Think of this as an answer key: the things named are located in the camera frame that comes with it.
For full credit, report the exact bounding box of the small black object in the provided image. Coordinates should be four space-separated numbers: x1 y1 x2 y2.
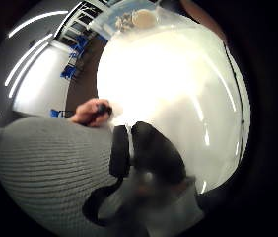
95 103 113 117

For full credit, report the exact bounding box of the blue tray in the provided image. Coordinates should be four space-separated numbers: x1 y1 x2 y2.
95 0 162 38

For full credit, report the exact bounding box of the clear plastic bag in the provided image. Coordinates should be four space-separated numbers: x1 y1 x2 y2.
152 4 199 34

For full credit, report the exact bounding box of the blue chair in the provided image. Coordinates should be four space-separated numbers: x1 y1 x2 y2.
49 109 63 119
69 34 90 60
59 64 78 81

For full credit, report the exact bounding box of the crumbly beige food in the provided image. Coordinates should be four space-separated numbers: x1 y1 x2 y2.
114 12 135 33

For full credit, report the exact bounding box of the long ceiling light strip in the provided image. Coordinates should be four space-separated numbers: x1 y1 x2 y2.
4 33 54 88
8 41 50 99
7 10 70 39

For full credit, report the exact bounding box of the white framed window wall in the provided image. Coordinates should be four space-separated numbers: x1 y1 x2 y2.
53 0 104 47

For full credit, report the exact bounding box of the round beige bun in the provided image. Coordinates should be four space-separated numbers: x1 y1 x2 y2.
131 8 159 30

